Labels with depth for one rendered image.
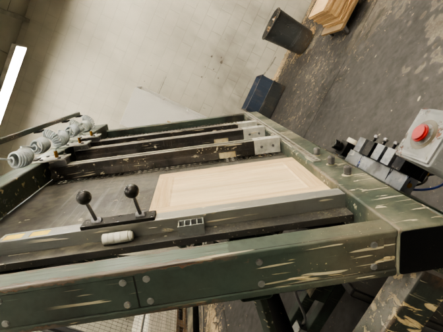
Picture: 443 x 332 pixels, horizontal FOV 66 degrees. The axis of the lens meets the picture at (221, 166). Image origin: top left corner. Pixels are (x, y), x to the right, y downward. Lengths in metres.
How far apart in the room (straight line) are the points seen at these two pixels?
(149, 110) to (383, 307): 4.47
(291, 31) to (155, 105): 2.30
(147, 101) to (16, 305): 4.39
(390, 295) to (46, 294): 0.76
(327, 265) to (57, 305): 0.56
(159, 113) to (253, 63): 2.27
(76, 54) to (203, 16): 2.30
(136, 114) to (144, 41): 1.80
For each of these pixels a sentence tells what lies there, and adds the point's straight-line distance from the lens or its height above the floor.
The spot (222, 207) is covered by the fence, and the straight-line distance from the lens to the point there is 0.96.
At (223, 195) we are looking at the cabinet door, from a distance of 1.12.
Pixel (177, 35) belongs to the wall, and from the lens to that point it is 6.45.
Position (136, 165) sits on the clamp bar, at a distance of 1.64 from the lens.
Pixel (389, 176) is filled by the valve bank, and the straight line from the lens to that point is 1.18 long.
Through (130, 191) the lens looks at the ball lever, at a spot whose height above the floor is 1.44.
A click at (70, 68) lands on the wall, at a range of 6.73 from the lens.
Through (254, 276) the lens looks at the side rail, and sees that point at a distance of 0.75.
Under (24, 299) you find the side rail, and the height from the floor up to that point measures 1.54.
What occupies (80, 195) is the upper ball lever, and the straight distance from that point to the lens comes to 0.91.
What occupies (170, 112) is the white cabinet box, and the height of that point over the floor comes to 1.46.
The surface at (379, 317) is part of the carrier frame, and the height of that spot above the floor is 0.79.
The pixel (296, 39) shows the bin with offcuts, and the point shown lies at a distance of 5.57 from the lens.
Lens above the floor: 1.42
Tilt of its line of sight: 11 degrees down
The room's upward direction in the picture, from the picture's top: 66 degrees counter-clockwise
